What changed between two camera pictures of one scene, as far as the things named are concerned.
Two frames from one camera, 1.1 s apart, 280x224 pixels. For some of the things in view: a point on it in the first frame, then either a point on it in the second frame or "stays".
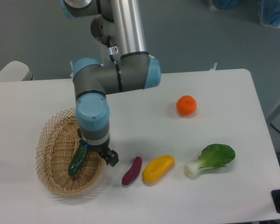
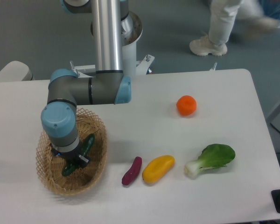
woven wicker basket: x=58 y=144 stays
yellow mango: x=157 y=168 stays
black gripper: x=111 y=157 → x=72 y=157
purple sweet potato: x=132 y=173 stays
